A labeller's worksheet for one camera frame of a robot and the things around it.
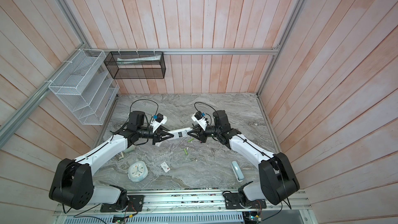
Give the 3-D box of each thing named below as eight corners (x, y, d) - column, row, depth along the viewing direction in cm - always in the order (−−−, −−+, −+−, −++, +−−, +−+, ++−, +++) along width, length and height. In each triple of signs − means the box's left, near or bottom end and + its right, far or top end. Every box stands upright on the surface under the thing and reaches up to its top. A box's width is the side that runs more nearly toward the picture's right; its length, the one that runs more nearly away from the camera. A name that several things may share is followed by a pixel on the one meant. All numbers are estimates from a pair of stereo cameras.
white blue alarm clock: (127, 182, 82) (125, 180, 79) (132, 162, 88) (130, 160, 86) (146, 182, 82) (144, 180, 79) (150, 162, 88) (148, 161, 86)
